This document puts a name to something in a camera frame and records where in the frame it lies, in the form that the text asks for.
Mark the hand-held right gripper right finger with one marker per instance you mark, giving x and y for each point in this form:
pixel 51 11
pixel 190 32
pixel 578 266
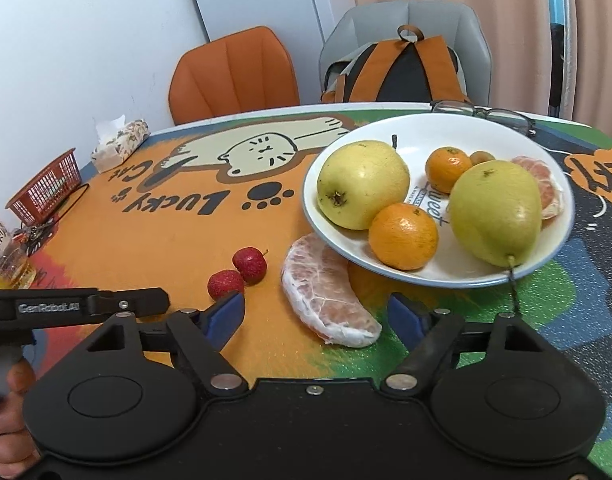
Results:
pixel 406 317

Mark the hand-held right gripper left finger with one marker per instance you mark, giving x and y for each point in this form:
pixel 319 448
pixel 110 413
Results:
pixel 223 317

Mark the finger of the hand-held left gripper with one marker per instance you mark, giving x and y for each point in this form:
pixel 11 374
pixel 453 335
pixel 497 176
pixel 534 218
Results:
pixel 136 302

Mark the red hawthorn fruit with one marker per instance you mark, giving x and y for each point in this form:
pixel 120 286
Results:
pixel 248 265
pixel 225 285

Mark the orange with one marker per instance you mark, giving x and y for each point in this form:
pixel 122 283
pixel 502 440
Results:
pixel 447 170
pixel 403 237

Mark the long peeled pomelo segment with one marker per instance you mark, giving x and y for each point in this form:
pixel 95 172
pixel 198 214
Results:
pixel 321 295

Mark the small brown longan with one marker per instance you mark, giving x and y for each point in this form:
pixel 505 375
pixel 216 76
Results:
pixel 482 158

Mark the short peeled pomelo segment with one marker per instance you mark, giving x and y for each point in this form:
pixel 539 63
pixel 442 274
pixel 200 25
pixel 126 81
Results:
pixel 546 190

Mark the white bowl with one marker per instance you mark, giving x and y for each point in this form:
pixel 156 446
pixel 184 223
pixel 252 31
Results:
pixel 436 130

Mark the person's left hand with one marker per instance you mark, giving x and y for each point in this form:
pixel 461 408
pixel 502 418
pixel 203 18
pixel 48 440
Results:
pixel 6 415

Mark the glass cup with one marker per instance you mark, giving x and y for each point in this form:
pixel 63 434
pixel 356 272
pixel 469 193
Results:
pixel 16 270

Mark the colourful cat print table mat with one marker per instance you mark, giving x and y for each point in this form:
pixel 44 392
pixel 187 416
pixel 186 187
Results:
pixel 186 240

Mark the red plastic basket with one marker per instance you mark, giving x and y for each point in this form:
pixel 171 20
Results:
pixel 46 190

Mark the yellow pear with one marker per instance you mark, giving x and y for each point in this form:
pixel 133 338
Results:
pixel 496 215
pixel 361 185

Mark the patterned tissue pack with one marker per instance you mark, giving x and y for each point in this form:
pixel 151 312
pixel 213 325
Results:
pixel 121 145

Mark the black eyeglasses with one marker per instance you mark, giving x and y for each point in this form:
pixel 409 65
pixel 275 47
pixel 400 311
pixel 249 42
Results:
pixel 506 115

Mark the orange chair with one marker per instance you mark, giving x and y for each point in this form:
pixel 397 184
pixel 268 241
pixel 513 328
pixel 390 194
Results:
pixel 236 75

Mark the orange and black backpack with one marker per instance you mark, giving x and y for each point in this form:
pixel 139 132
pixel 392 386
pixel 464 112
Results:
pixel 401 72

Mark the grey chair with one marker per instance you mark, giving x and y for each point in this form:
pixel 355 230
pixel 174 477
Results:
pixel 436 17

